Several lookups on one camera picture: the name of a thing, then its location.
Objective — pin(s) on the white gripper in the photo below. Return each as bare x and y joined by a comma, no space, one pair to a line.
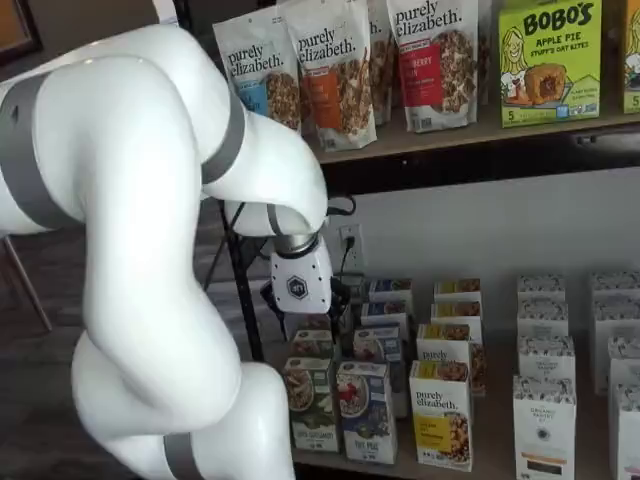
300,280

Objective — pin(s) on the blue white cereal box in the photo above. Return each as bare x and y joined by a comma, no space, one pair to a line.
367,410
390,289
385,312
380,345

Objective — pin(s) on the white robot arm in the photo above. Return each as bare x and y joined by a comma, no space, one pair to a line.
140,200

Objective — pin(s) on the green granola box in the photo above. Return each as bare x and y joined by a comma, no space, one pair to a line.
310,400
312,345

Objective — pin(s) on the yellow white granola box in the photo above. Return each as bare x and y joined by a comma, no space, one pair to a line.
457,289
440,415
445,345
457,310

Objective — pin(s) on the white patterned pantry box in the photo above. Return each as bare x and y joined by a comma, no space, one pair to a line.
612,320
627,430
615,282
541,287
625,360
545,425
545,357
542,317

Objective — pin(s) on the green Bobo's apple pie box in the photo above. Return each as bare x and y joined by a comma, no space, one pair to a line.
550,65

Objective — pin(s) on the yellow Bobo's box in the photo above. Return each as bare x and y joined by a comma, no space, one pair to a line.
632,60

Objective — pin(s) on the granola bag blue label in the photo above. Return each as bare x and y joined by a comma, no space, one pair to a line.
255,75

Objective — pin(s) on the granola bag red label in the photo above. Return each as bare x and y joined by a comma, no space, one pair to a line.
435,65

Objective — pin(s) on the grey chair wooden legs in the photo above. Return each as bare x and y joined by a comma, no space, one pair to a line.
30,290

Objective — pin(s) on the dark framed picture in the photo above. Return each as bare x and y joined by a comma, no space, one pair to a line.
20,30

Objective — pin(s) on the white wall outlet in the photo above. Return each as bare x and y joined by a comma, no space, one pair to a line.
356,250

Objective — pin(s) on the black metal shelf frame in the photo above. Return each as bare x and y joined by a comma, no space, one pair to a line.
475,160

